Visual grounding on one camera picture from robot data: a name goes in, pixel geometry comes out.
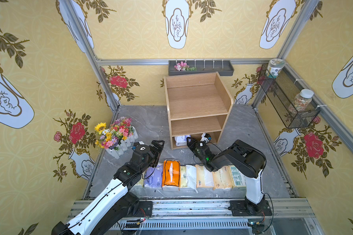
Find white orange tissue pack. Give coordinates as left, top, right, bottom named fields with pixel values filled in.
left=195, top=164, right=214, bottom=188

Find cream tissue pack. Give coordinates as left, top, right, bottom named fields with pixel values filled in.
left=212, top=166, right=232, bottom=191

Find green white tissue pack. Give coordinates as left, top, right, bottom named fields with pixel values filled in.
left=229, top=165, right=246, bottom=189

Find pale yellow tissue pack bottom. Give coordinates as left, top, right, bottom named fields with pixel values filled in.
left=134, top=179, right=144, bottom=188

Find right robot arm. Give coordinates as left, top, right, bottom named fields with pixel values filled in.
left=186, top=137, right=273, bottom=216

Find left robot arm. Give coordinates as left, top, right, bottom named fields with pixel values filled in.
left=51, top=140, right=165, bottom=235

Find white purple tissue pack bottom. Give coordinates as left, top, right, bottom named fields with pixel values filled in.
left=174, top=135, right=190, bottom=146

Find wooden three-tier shelf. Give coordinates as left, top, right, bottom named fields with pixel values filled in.
left=164, top=72, right=234, bottom=150

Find colourful flower bouquet planter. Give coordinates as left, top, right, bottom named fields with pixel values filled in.
left=94, top=117, right=138, bottom=159

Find small pink flowers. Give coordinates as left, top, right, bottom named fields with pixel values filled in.
left=174, top=61, right=197, bottom=71

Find clear jar with filling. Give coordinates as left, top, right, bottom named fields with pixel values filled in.
left=288, top=89, right=314, bottom=114

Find white lidded jar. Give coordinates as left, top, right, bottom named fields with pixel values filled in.
left=265, top=58, right=285, bottom=78

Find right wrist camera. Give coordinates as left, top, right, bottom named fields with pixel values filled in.
left=200, top=133, right=212, bottom=144

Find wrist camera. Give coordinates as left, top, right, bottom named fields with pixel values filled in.
left=200, top=133, right=212, bottom=144
left=132, top=141, right=144, bottom=150

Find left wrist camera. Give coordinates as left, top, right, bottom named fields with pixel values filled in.
left=132, top=141, right=144, bottom=150

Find grey wall hook rack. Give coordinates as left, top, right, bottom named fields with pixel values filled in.
left=168, top=59, right=234, bottom=76

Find metal base rail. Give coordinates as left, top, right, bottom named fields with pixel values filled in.
left=61, top=198, right=324, bottom=235

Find black wire wall basket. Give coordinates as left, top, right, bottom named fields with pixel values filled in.
left=258, top=64, right=321, bottom=129

